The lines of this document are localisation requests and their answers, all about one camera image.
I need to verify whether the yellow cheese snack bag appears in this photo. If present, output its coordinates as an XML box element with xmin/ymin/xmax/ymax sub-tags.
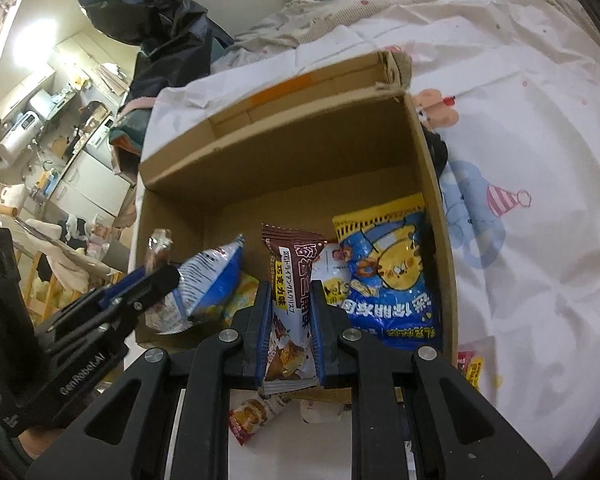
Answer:
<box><xmin>222</xmin><ymin>272</ymin><xmax>259</xmax><ymax>327</ymax></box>

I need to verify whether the white cartoon popcorn snack bag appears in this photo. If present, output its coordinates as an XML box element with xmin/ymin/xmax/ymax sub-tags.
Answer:
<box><xmin>311</xmin><ymin>243</ymin><xmax>351</xmax><ymax>307</ymax></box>

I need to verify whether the brown chocolate snack packet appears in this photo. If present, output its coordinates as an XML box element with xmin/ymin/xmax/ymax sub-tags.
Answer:
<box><xmin>262</xmin><ymin>224</ymin><xmax>326</xmax><ymax>394</ymax></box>

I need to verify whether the white blue snack bag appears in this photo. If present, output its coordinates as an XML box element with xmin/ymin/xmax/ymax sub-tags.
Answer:
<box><xmin>145</xmin><ymin>234</ymin><xmax>245</xmax><ymax>335</ymax></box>

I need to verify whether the blue yellow tiger snack bag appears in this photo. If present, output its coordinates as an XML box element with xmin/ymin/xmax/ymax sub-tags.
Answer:
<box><xmin>332</xmin><ymin>193</ymin><xmax>442</xmax><ymax>350</ymax></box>

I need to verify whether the small red cake snack packet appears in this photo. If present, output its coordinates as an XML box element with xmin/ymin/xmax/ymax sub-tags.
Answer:
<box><xmin>228</xmin><ymin>392</ymin><xmax>292</xmax><ymax>445</ymax></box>

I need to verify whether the small clear red snack packet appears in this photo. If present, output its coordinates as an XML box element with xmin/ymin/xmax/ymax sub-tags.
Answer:
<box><xmin>145</xmin><ymin>229</ymin><xmax>173</xmax><ymax>274</ymax></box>

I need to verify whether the white rice cake snack packet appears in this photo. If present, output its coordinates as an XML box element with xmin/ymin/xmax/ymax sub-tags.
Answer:
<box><xmin>457</xmin><ymin>336</ymin><xmax>504</xmax><ymax>394</ymax></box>

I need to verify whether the brown cardboard box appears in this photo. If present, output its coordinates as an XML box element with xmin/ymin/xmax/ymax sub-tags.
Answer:
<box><xmin>137</xmin><ymin>48</ymin><xmax>457</xmax><ymax>360</ymax></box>

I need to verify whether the white kitchen cabinet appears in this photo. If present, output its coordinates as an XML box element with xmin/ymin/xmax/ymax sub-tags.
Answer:
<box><xmin>48</xmin><ymin>151</ymin><xmax>131</xmax><ymax>226</ymax></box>

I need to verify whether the white cartoon bed sheet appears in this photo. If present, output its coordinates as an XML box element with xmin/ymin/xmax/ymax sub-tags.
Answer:
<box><xmin>140</xmin><ymin>0</ymin><xmax>600</xmax><ymax>478</ymax></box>

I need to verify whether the crumpled floral blanket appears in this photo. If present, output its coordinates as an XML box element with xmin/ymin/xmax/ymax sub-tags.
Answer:
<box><xmin>212</xmin><ymin>0</ymin><xmax>462</xmax><ymax>68</ymax></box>

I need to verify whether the black plastic garbage bag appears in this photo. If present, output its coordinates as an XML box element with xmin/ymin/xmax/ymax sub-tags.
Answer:
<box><xmin>78</xmin><ymin>0</ymin><xmax>234</xmax><ymax>101</ymax></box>

